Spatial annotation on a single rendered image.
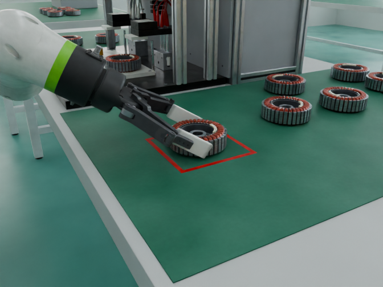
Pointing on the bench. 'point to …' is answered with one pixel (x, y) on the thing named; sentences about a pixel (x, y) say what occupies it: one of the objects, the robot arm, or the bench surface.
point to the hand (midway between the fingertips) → (196, 134)
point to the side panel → (268, 39)
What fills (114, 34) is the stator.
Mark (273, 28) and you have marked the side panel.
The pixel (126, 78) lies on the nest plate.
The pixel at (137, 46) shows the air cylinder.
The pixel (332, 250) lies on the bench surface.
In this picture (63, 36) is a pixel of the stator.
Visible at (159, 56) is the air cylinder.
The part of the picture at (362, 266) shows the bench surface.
